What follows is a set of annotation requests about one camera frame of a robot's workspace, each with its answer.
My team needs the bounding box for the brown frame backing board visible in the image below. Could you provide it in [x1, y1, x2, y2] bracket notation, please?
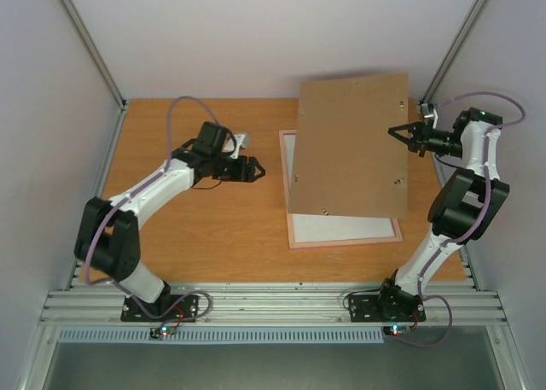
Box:
[288, 73, 409, 218]

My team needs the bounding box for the pink picture frame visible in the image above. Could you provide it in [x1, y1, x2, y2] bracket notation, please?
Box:
[278, 129, 404, 250]

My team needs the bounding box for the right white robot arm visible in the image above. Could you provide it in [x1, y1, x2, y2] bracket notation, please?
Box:
[376, 108, 509, 321]

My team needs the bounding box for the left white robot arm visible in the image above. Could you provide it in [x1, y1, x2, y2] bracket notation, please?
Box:
[74, 122, 265, 320]

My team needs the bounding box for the left controller board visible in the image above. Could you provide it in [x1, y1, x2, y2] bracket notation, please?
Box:
[148, 326, 177, 340]

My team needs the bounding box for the controller board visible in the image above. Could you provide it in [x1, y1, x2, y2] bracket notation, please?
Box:
[383, 324, 413, 336]
[148, 326, 177, 340]

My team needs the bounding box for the right controller board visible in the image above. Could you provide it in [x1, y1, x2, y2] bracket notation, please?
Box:
[383, 324, 413, 336]

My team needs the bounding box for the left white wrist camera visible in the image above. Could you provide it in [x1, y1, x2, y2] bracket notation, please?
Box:
[222, 132, 250, 160]

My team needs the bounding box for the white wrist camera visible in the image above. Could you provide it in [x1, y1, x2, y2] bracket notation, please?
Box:
[418, 102, 439, 129]
[222, 132, 250, 160]

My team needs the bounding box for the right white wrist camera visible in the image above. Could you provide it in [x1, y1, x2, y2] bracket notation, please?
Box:
[418, 102, 439, 129]

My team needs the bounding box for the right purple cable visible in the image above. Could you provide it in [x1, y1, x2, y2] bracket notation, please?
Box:
[383, 90, 526, 348]

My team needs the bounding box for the right aluminium corner post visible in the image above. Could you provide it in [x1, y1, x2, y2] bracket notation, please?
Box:
[421, 0, 490, 102]

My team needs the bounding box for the aluminium corner post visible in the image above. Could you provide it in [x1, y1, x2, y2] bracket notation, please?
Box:
[421, 0, 490, 102]
[59, 0, 127, 110]

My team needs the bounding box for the grey slotted cable duct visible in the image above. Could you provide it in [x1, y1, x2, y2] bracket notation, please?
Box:
[57, 327, 384, 346]

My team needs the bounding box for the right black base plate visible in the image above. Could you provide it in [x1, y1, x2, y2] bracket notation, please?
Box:
[348, 293, 427, 323]

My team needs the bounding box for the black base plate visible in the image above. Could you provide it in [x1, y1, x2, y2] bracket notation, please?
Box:
[120, 294, 199, 323]
[348, 293, 427, 323]

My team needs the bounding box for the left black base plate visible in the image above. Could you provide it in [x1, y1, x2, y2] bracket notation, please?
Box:
[120, 294, 199, 323]

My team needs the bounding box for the left aluminium corner post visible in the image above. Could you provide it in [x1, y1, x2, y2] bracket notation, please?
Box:
[59, 0, 127, 110]

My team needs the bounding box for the aluminium rail base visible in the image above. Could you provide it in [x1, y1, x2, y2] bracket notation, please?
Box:
[39, 279, 508, 327]

